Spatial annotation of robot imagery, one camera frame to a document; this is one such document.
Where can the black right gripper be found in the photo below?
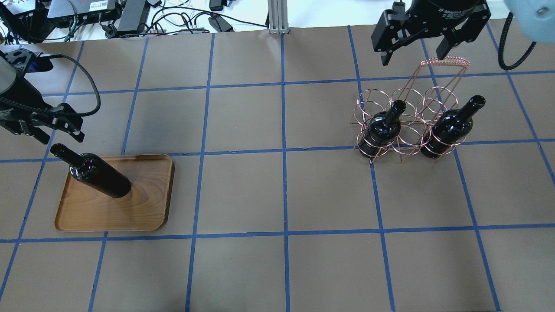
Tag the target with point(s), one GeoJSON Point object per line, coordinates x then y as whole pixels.
{"type": "Point", "coordinates": [442, 14]}

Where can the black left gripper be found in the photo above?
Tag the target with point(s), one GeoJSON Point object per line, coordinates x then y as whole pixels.
{"type": "Point", "coordinates": [18, 100]}

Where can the dark wine bottle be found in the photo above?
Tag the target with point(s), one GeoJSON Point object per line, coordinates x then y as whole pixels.
{"type": "Point", "coordinates": [383, 128]}
{"type": "Point", "coordinates": [93, 171]}
{"type": "Point", "coordinates": [454, 125]}

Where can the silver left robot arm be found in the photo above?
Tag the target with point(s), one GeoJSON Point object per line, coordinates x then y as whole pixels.
{"type": "Point", "coordinates": [18, 92]}

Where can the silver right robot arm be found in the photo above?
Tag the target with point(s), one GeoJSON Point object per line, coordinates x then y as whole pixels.
{"type": "Point", "coordinates": [536, 19]}

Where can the wooden tray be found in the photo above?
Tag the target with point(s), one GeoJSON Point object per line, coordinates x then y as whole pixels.
{"type": "Point", "coordinates": [134, 196]}

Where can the copper wire bottle basket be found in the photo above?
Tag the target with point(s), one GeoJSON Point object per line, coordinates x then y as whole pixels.
{"type": "Point", "coordinates": [412, 132]}

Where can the aluminium frame post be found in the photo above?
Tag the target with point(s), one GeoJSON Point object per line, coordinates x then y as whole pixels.
{"type": "Point", "coordinates": [278, 17]}

